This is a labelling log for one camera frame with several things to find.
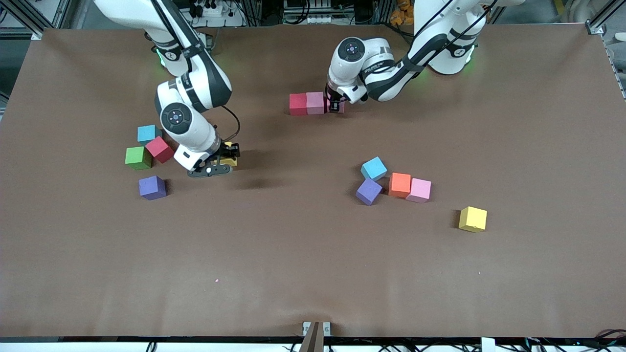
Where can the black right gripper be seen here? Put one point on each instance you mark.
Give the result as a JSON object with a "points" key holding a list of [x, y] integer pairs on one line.
{"points": [[226, 149]]}

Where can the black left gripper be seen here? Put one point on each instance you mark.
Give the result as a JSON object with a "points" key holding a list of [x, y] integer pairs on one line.
{"points": [[334, 103]]}

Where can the pink foam cube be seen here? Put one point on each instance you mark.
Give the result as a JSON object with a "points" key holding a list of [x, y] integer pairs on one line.
{"points": [[315, 103], [342, 107], [419, 191]]}

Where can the yellow foam cube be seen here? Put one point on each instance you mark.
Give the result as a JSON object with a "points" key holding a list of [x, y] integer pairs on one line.
{"points": [[473, 219], [227, 162]]}

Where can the red foam cube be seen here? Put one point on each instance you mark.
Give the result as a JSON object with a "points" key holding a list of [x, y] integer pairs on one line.
{"points": [[298, 105], [160, 149]]}

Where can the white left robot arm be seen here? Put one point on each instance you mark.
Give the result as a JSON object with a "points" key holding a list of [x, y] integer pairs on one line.
{"points": [[352, 50]]}

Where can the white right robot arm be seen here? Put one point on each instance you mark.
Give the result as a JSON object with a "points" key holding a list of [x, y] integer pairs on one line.
{"points": [[176, 117]]}

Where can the light blue foam cube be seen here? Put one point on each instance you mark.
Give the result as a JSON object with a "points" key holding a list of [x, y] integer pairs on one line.
{"points": [[148, 133], [373, 168]]}

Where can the purple foam cube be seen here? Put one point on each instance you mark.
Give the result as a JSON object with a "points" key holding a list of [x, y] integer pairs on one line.
{"points": [[368, 191], [152, 188]]}

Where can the green foam cube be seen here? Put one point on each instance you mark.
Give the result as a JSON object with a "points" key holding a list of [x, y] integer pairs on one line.
{"points": [[138, 158]]}

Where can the orange foam cube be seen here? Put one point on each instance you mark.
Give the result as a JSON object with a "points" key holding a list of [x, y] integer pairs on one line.
{"points": [[400, 184]]}

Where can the pile of orange objects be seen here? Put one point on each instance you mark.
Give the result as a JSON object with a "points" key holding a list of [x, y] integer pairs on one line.
{"points": [[401, 12]]}

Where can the brown table cover sheet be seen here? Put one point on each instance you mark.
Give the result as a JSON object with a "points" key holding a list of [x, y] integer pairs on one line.
{"points": [[313, 254]]}

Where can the white power strip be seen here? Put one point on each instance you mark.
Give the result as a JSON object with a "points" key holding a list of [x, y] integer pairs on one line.
{"points": [[212, 10]]}

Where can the metal bracket with post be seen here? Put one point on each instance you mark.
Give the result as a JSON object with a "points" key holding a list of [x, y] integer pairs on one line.
{"points": [[313, 337]]}

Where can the white corner bracket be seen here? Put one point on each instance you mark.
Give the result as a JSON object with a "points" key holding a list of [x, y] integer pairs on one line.
{"points": [[595, 28], [37, 35]]}

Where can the aluminium frame profile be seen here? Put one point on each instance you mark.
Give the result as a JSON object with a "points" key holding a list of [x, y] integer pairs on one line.
{"points": [[611, 12], [29, 15]]}

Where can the aluminium edge rail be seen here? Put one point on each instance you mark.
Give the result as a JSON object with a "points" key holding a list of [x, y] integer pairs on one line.
{"points": [[617, 73]]}

